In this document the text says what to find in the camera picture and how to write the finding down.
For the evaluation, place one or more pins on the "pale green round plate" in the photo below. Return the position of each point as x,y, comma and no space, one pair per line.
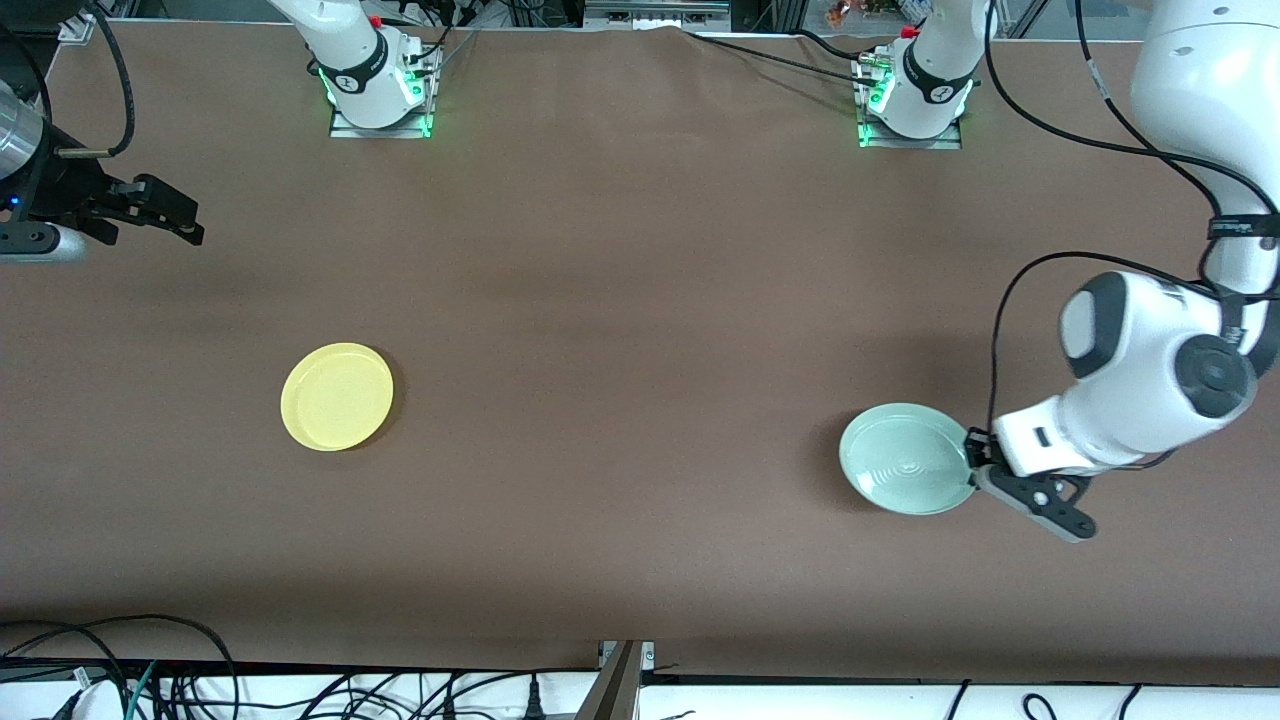
905,460

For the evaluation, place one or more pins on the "silver metal box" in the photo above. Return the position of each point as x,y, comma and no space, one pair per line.
655,12

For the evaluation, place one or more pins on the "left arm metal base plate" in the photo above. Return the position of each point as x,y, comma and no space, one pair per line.
940,143

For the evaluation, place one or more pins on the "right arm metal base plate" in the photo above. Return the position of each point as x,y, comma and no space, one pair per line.
400,130

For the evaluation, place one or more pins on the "aluminium corner frame bracket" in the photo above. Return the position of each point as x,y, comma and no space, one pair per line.
80,28

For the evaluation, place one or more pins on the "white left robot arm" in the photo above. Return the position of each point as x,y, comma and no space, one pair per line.
1150,380

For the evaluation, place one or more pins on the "white board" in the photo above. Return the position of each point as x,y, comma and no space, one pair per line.
800,705

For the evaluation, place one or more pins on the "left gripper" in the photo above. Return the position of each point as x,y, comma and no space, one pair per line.
975,447

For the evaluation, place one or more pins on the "yellow round plate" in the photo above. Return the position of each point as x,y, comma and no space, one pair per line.
337,397

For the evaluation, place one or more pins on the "brown table cover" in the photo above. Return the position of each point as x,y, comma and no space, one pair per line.
640,300

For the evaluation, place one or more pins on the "aluminium profile bar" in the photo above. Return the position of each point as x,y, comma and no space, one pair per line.
615,690

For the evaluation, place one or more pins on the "black power plug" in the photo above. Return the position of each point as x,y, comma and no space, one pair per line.
534,700

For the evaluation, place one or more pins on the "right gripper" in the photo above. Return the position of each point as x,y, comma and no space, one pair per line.
62,187

